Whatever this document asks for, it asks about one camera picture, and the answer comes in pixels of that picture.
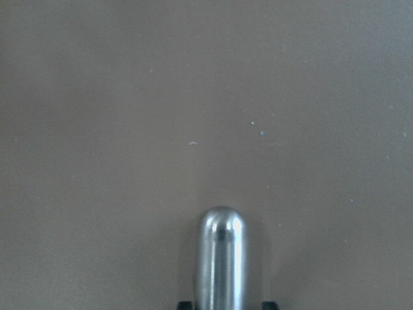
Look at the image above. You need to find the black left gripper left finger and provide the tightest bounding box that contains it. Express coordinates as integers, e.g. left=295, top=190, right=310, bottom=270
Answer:
left=177, top=301, right=194, bottom=310

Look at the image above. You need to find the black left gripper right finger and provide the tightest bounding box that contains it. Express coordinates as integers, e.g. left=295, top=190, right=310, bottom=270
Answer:
left=261, top=301, right=277, bottom=310

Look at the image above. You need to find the steel muddler with black tip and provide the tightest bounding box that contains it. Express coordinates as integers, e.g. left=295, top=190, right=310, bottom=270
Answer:
left=195, top=206, right=248, bottom=309

